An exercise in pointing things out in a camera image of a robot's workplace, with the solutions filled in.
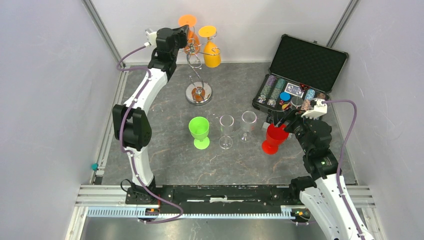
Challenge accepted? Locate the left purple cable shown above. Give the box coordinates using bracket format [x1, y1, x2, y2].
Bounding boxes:
[115, 44, 185, 224]

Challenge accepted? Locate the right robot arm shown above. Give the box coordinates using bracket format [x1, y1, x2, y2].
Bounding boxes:
[271, 109, 374, 240]

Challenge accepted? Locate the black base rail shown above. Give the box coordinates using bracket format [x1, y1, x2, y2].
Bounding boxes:
[76, 183, 375, 223]

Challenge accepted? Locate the red wine glass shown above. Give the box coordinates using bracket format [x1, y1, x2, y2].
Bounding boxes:
[261, 124, 289, 155]

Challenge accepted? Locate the yellow wine glass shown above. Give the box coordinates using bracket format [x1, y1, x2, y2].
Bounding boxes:
[198, 25, 221, 68]

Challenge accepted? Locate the blue round chip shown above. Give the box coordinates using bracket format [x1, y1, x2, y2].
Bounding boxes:
[279, 92, 292, 102]

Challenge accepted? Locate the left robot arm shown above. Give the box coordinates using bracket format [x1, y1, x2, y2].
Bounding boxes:
[112, 24, 190, 204]

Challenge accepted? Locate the grey small block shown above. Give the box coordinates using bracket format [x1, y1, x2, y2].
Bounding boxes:
[262, 122, 270, 132]

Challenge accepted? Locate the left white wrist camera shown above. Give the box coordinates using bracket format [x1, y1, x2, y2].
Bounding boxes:
[144, 28, 157, 47]

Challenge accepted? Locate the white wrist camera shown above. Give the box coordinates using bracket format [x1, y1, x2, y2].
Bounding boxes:
[301, 98, 328, 120]
[144, 28, 157, 47]

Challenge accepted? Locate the black poker chip case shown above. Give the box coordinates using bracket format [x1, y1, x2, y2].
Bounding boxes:
[251, 34, 349, 117]

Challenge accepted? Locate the chrome wine glass rack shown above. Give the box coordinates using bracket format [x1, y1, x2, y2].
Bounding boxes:
[185, 38, 213, 106]

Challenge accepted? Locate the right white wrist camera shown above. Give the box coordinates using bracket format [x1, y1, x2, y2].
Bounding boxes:
[301, 98, 328, 120]

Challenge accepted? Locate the clear wine glass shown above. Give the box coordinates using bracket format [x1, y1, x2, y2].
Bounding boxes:
[240, 110, 257, 142]
[218, 114, 235, 150]

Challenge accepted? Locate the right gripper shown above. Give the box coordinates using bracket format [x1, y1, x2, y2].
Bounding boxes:
[271, 105, 318, 154]

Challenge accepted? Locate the green wine glass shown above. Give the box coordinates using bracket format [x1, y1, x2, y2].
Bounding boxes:
[188, 116, 210, 150]

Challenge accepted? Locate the orange wine glass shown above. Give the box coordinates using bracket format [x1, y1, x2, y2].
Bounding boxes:
[178, 14, 200, 56]

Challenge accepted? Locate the small teal object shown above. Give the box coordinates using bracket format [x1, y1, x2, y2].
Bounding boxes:
[91, 163, 99, 172]

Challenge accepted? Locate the playing card deck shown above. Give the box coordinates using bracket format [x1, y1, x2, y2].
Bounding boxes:
[284, 82, 304, 98]

